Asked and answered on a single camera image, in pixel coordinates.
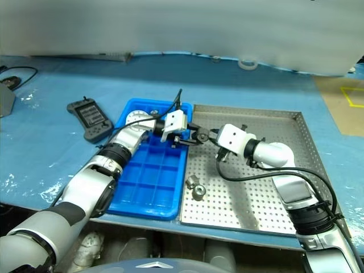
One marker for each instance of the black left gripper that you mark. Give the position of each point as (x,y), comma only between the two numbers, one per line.
(191,135)

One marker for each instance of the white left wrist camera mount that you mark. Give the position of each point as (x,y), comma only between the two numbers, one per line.
(176,120)

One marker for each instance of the perforated metal tray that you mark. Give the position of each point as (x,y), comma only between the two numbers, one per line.
(227,204)

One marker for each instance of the blue compartment tray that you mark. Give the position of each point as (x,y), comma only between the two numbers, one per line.
(153,196)

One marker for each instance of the grey rounded cylinder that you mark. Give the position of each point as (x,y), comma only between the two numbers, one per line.
(220,254)
(130,248)

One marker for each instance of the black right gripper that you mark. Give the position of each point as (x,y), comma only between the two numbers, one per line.
(222,156)

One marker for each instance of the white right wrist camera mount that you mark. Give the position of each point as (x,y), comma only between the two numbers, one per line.
(234,139)

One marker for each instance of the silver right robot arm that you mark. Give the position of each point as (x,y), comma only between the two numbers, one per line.
(273,155)

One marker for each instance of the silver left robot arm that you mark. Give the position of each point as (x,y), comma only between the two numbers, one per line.
(85,182)

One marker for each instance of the grey metal stand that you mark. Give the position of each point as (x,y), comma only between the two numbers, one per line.
(5,102)

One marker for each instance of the dark rounded housing silver emblem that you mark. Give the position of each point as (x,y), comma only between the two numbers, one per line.
(153,266)

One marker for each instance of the white tape roll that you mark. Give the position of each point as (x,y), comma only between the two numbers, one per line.
(248,67)

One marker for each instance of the black handheld controller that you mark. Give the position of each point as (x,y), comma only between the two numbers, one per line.
(91,119)

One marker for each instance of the small black device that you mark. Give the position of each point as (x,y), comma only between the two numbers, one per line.
(11,81)

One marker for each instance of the brown cardboard sheet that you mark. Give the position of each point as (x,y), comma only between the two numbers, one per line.
(330,108)

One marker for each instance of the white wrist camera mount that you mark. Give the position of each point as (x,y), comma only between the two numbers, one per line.
(234,139)
(176,120)

